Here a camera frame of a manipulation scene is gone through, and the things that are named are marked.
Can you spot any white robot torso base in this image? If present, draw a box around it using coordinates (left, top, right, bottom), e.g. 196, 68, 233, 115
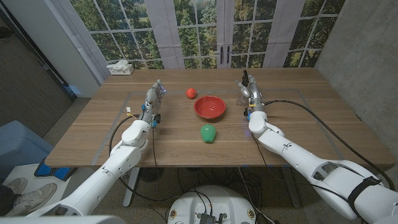
167, 185, 257, 224

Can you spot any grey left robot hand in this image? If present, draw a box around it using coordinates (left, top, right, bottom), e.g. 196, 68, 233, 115
141, 79, 167, 114

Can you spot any printed window backdrop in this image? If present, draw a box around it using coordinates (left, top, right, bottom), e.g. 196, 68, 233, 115
51, 0, 346, 70

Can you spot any green pepper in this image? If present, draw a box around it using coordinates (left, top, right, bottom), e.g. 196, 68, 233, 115
200, 124, 217, 144

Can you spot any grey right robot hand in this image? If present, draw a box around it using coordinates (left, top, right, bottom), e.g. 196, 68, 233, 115
235, 73, 266, 108

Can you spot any blue plastic object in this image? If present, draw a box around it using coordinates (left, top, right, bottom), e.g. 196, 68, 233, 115
34, 157, 75, 182

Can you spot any grey sneaker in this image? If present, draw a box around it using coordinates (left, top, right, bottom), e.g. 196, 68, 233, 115
6, 182, 58, 217
4, 177, 28, 195

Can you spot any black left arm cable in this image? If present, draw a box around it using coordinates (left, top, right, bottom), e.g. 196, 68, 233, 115
108, 113, 178, 202

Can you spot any black round fan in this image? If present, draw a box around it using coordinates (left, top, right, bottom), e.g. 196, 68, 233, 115
139, 167, 165, 183

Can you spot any grey tape outline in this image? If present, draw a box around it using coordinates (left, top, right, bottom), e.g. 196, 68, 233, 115
91, 88, 348, 166

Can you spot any person in dark clothes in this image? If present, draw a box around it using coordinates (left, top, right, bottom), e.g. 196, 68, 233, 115
0, 185, 14, 215

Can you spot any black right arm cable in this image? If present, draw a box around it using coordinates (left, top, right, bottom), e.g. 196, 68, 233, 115
264, 99, 396, 191

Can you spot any blue-grey storage bin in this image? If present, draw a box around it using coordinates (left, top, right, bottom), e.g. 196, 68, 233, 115
0, 120, 54, 181

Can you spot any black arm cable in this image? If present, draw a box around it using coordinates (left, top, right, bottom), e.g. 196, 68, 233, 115
108, 113, 178, 202
264, 99, 396, 191

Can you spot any white table leg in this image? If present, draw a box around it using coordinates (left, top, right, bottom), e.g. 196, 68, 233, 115
123, 167, 141, 208

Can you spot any grey table leg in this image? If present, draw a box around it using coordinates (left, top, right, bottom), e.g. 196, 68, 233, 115
281, 166, 302, 208

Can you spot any red bowl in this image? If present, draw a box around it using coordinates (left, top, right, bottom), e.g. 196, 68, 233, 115
193, 95, 227, 120

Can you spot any white robot shoulder cover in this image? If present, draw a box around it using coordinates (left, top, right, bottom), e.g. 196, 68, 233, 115
0, 214, 126, 224

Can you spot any white tissue box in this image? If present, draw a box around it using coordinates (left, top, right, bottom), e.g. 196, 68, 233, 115
106, 59, 135, 76

